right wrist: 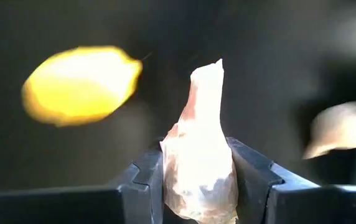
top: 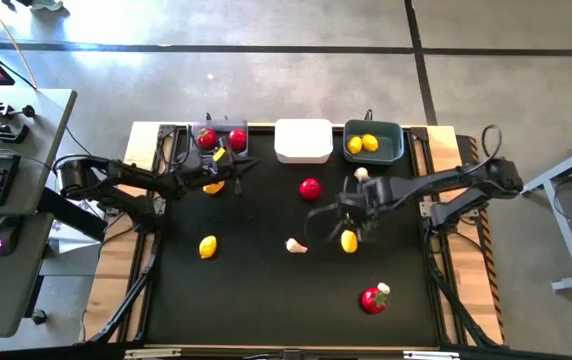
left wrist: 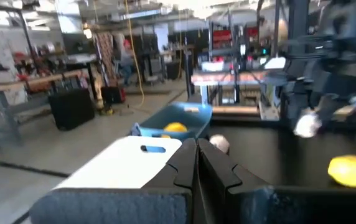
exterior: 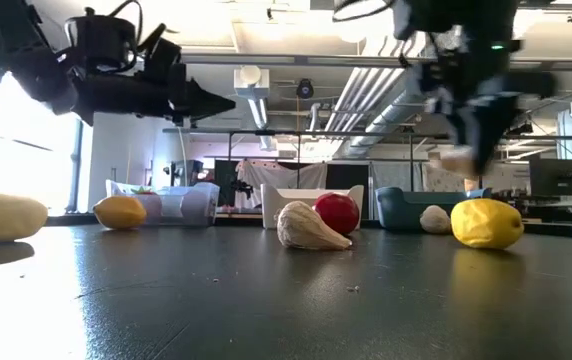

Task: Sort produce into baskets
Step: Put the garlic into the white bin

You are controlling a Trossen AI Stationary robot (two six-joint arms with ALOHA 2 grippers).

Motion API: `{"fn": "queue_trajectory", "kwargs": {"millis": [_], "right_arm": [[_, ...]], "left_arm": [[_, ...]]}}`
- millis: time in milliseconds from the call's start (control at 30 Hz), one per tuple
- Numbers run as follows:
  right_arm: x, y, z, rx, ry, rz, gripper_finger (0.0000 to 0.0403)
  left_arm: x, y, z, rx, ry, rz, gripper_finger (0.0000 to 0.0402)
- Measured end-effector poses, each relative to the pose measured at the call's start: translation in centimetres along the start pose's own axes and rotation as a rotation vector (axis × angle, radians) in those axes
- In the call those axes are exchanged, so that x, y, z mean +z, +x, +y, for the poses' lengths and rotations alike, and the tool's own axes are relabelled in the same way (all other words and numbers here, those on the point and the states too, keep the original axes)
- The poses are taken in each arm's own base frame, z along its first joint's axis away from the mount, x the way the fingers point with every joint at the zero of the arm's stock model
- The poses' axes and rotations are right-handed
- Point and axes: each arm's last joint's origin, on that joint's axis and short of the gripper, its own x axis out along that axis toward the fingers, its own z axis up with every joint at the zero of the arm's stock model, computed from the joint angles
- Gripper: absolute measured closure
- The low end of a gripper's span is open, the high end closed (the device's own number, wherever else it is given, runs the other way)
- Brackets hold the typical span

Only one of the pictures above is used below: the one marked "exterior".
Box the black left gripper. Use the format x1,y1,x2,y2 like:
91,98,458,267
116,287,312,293
73,62,237,126

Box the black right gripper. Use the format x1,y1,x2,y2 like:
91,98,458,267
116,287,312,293
408,32,557,174

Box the black ceiling light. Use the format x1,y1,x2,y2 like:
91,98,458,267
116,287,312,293
504,121,535,137

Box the white ceiling box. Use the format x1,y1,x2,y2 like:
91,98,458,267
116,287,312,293
233,64,271,100

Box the black device on stand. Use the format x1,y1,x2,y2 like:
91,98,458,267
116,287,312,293
163,159,205,187

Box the white patterned cloth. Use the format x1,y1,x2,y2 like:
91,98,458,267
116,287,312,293
420,172,467,194

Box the clear plastic basket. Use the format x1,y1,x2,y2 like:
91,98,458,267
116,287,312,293
104,178,221,227

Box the black background computer monitor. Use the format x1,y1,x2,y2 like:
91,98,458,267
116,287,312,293
529,158,572,197

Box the white garlic bulb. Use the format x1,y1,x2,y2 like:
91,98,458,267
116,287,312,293
419,204,453,235
275,200,353,252

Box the white hanging cloth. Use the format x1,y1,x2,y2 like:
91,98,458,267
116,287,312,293
235,159,328,210

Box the dark teal plastic basket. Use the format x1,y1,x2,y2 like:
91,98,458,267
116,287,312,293
375,186,493,231

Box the dark cluttered background desk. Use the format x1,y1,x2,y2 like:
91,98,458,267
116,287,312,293
495,192,572,226

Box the white ceiling pipes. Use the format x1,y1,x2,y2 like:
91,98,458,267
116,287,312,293
323,34,427,134

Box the white plastic basket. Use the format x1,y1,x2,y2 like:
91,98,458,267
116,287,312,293
260,183,366,231

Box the black partition panel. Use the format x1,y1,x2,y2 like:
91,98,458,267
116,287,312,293
325,163,370,194

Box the black table mat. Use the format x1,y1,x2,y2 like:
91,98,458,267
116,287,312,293
0,222,572,360

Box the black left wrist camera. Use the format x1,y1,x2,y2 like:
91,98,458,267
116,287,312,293
138,22,183,84

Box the black round ceiling camera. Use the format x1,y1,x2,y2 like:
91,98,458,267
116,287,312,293
295,78,315,100

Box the black metal pipe frame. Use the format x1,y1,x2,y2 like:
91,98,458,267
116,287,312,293
161,127,572,206

